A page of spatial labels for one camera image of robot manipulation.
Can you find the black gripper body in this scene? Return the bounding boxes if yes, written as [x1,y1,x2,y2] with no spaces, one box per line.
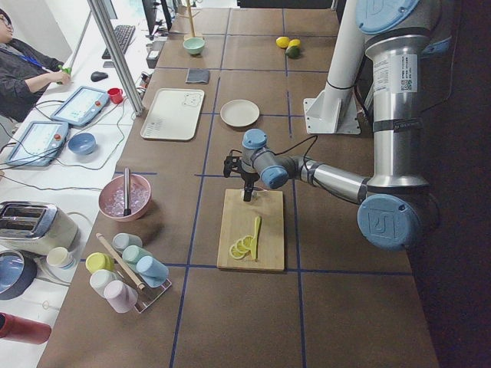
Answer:
[241,169,259,189]

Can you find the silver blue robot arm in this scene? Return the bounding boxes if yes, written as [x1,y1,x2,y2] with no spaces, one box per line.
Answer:
[224,1,453,251]

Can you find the cream bear tray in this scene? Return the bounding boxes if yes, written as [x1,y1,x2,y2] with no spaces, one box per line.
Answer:
[140,88,205,141]

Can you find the wooden cutting board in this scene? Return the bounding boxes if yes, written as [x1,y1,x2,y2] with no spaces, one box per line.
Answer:
[216,189,285,271]

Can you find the yellow plastic knife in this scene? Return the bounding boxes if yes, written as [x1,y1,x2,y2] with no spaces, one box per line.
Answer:
[250,216,262,261]

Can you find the lemon slices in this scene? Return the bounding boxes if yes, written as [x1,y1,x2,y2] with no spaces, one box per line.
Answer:
[229,235,255,260]

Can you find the white round plate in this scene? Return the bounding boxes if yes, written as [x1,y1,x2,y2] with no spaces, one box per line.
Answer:
[219,100,260,127]

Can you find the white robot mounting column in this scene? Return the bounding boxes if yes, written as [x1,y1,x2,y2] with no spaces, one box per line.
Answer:
[304,0,364,135]

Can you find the grey folded cloth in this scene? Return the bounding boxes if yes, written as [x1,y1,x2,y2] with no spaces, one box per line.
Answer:
[186,68,210,84]

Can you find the blue pastel cup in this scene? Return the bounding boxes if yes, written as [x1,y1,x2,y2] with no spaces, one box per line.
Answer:
[136,256,169,288]

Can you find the green pastel cup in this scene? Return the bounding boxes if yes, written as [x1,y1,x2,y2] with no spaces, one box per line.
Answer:
[122,245,152,271]

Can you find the green avocado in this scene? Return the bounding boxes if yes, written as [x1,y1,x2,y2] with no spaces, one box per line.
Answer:
[285,46,301,59]

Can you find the pink bowl with ice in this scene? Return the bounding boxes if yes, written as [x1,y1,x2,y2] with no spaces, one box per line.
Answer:
[98,174,152,222]

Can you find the grey pastel cup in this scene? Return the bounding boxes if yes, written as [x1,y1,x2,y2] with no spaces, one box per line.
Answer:
[112,232,143,254]

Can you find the yellow lemon outer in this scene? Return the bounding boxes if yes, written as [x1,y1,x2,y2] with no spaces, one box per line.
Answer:
[275,36,290,49]

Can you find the yellow lemon near avocado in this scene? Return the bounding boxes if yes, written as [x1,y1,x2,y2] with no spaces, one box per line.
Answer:
[288,38,302,48]

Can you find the mint green bowl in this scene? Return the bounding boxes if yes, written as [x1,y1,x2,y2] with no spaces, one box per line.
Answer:
[183,37,206,55]

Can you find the acrylic cup rack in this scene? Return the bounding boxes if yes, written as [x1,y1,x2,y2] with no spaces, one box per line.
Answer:
[115,264,172,314]

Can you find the wooden rolling stick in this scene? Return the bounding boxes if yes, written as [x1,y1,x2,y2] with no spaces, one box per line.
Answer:
[95,233,146,290]

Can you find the black label box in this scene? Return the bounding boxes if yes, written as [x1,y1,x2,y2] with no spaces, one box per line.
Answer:
[146,40,166,69]

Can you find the red cup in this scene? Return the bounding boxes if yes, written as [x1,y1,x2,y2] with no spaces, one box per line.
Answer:
[107,87,124,104]

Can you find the pink pastel cup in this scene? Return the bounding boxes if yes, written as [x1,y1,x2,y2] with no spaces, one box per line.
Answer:
[104,280,138,314]

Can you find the yellow pastel cup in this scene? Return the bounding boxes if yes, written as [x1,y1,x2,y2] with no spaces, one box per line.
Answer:
[85,252,114,274]

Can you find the blue bowl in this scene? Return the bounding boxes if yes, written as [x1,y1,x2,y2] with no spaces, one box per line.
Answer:
[68,133,97,156]

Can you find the wooden mug tree stand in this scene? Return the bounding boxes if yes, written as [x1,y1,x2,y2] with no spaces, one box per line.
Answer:
[181,0,204,41]

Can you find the white pastel cup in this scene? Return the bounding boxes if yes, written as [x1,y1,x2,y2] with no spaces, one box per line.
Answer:
[90,269,122,297]

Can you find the far teach pendant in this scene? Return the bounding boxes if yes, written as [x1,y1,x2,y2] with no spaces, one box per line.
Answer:
[50,86,109,127]

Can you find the teach pendant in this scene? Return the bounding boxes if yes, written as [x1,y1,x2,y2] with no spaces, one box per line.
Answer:
[6,121,70,167]
[50,86,109,127]

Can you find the black computer mouse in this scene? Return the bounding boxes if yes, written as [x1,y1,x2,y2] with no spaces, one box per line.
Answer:
[91,71,108,82]

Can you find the black keyboard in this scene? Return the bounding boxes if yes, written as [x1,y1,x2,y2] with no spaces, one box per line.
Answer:
[114,25,136,54]

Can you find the paper cup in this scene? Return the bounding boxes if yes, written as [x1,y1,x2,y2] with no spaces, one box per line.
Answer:
[46,247,76,270]

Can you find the near teach pendant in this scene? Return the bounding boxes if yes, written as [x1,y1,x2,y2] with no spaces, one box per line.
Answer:
[6,121,70,167]

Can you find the cream toaster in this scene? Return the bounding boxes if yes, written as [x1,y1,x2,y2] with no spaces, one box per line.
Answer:
[1,201,78,255]

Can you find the dark blue round container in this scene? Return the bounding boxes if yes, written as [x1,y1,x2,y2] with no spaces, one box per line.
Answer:
[1,250,38,301]

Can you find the seated person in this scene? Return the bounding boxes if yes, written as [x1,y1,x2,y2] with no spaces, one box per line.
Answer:
[1,11,71,123]

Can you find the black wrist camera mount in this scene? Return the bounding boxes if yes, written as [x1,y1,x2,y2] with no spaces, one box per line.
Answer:
[223,149,242,178]

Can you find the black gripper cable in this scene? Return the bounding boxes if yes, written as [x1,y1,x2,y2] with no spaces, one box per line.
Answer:
[228,133,319,173]

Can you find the aluminium frame post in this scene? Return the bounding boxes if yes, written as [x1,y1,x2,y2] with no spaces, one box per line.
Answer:
[87,0,144,117]

